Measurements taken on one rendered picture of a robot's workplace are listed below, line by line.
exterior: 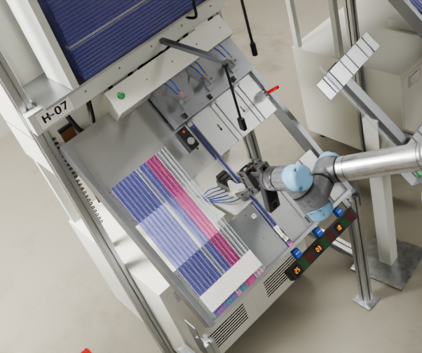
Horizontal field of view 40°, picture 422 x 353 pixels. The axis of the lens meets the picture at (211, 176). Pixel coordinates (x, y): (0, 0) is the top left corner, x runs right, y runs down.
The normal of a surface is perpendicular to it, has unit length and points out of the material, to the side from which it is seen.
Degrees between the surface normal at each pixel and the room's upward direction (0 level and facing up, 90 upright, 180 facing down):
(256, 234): 48
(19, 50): 90
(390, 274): 0
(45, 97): 0
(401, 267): 0
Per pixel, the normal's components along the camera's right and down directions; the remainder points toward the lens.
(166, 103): 0.31, -0.22
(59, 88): -0.26, -0.72
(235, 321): 0.66, 0.36
